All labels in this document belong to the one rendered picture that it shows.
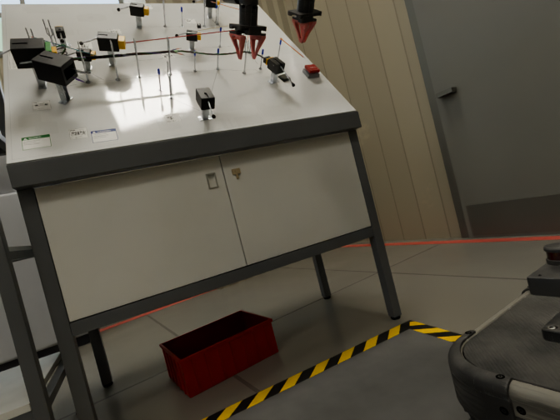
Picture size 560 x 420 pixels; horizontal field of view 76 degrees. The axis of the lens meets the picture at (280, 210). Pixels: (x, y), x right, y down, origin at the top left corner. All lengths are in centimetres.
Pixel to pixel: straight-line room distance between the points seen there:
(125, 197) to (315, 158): 69
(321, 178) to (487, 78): 159
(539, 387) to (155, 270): 98
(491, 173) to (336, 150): 149
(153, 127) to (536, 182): 218
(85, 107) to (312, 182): 82
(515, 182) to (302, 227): 168
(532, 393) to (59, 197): 117
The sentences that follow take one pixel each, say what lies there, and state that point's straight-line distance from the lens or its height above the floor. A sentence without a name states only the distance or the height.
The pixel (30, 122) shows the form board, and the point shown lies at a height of 101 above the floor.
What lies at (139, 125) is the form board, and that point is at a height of 94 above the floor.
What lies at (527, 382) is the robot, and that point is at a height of 24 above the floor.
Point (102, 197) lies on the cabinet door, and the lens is 120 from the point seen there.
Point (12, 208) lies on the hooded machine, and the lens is 274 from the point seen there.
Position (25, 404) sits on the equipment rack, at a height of 24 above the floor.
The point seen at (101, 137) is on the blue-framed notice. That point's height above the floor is 91.
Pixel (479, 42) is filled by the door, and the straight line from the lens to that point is 276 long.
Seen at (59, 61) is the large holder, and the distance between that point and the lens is 133.
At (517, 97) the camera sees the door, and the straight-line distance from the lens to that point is 264.
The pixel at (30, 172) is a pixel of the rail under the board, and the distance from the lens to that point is 120.
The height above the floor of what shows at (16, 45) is 124.
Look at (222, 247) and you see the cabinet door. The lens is 123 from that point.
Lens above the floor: 59
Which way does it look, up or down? 1 degrees down
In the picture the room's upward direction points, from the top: 14 degrees counter-clockwise
